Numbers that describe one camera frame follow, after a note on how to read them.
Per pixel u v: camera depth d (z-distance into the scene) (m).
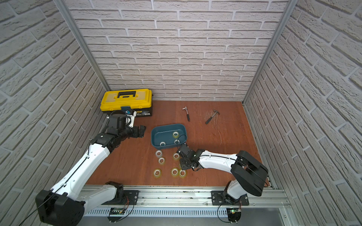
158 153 0.90
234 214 0.70
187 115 1.10
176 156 0.87
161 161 0.86
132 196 0.74
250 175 0.44
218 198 0.73
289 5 0.69
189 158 0.65
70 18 0.74
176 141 0.95
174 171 0.83
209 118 1.09
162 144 0.93
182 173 0.82
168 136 0.98
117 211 0.73
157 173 0.82
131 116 0.69
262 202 1.30
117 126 0.57
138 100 0.98
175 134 0.97
